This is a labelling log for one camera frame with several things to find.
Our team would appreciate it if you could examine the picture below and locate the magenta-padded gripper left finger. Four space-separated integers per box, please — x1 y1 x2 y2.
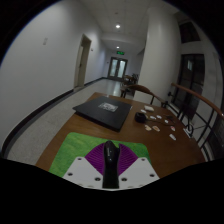
61 142 106 188

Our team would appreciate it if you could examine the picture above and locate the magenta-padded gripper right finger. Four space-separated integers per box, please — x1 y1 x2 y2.
116 143 158 188

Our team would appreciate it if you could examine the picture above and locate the black computer mouse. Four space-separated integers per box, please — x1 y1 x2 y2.
101 140 122 190

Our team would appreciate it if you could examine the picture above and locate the green mouse pad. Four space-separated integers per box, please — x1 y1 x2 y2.
48 131 152 178

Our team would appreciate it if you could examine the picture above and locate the small black cup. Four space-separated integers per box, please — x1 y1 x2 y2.
134 112 148 124

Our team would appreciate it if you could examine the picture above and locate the black closed laptop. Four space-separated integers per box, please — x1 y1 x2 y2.
72 95 134 132

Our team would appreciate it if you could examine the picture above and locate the small white box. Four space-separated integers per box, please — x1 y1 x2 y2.
143 105 156 113

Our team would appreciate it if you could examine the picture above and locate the wooden armchair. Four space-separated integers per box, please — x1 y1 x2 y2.
119 83 167 109

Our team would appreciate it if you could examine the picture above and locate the black railing with wooden handrail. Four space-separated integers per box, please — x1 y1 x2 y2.
167 82 224 162

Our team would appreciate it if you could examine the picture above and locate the double glass door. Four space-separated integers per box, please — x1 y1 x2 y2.
108 56 129 82

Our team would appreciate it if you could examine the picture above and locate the tall dark window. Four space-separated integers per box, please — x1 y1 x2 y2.
173 53 206 111

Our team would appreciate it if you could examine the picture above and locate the side doorway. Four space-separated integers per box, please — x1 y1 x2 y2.
73 33 93 90

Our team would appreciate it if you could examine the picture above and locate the small dark upper window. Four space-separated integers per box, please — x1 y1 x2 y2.
179 21 202 45

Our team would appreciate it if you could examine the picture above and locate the thin black cable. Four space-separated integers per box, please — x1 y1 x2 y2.
146 119 188 132

